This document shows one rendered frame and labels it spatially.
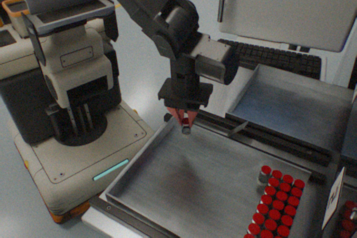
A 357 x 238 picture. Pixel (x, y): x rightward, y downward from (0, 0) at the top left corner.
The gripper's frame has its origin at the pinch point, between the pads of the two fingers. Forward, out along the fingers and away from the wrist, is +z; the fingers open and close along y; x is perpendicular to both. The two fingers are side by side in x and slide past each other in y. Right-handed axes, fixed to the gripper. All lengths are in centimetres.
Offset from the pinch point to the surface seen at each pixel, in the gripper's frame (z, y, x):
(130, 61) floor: 90, -96, 155
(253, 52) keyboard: 14, 9, 58
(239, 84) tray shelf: 8.9, 7.9, 29.5
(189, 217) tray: 9.3, 5.1, -16.8
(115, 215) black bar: 6.9, -8.3, -21.6
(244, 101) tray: 8.9, 10.5, 21.8
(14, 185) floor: 92, -107, 22
